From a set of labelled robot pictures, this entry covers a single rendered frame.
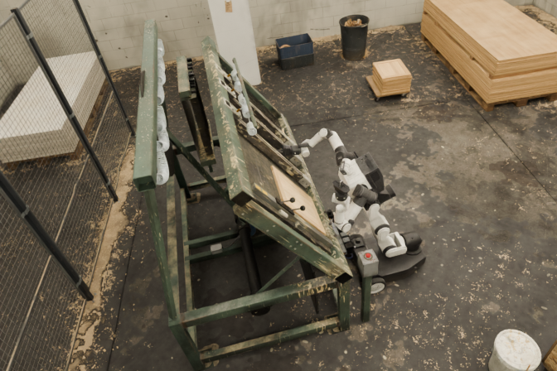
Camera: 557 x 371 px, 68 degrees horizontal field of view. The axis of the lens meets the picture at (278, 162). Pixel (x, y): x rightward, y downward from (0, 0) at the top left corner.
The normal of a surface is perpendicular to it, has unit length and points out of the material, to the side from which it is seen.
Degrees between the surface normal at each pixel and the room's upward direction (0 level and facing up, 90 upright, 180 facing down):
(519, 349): 0
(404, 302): 0
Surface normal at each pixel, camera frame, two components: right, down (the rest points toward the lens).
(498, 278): -0.11, -0.75
